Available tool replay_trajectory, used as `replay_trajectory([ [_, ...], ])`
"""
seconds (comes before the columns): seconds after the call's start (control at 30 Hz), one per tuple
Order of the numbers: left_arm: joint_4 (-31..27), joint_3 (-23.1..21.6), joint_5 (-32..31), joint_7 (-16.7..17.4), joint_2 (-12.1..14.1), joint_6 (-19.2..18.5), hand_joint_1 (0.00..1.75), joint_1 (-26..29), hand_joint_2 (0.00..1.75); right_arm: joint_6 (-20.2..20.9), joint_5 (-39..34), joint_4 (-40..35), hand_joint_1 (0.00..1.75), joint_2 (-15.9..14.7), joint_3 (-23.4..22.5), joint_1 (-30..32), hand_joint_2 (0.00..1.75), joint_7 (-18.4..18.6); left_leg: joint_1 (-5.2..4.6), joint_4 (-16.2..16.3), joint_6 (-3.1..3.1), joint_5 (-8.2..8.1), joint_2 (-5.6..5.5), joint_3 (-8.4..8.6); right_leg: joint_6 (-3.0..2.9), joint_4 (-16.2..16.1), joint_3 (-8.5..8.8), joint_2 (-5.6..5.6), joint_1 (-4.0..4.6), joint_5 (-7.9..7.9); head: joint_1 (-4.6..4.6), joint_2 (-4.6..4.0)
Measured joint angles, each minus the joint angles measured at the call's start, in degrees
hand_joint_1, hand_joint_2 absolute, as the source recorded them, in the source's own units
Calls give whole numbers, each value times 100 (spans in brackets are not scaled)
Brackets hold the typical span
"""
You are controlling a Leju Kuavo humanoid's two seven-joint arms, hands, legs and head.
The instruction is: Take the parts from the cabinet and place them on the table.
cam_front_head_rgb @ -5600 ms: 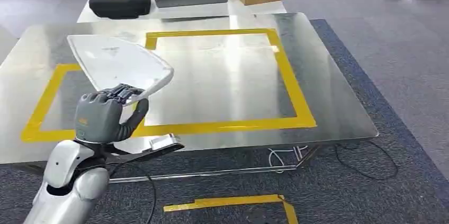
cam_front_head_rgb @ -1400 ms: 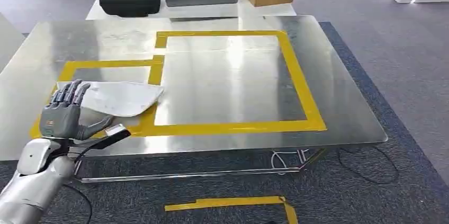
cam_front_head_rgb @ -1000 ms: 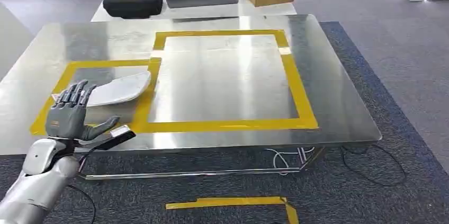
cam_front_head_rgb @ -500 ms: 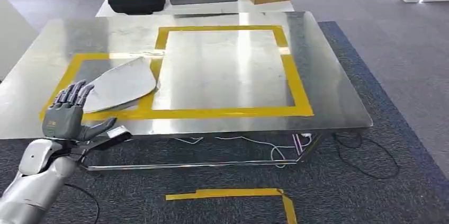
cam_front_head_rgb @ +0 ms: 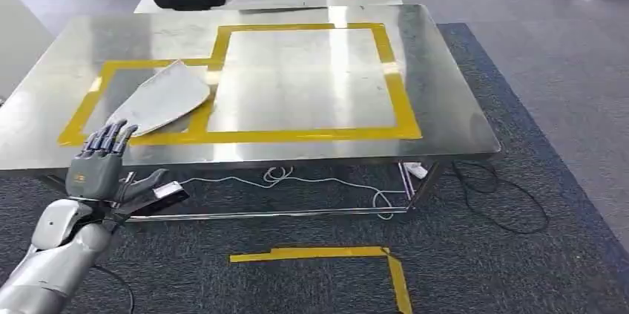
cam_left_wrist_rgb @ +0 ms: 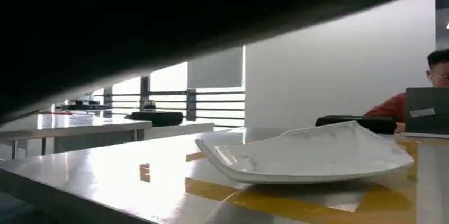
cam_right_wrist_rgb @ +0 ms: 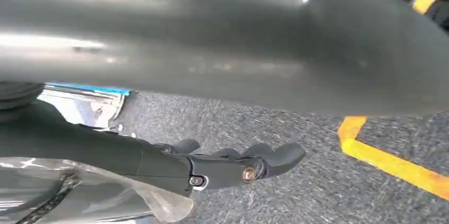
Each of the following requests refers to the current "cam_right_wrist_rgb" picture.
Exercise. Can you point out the yellow floor tape outline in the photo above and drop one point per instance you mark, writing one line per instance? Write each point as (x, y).
(386, 162)

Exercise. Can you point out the shiny chrome metal base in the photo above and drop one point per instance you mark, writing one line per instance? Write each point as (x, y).
(84, 110)

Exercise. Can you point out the blue metal shelf rack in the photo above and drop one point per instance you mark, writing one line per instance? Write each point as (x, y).
(91, 89)

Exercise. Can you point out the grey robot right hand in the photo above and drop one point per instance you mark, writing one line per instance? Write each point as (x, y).
(210, 40)

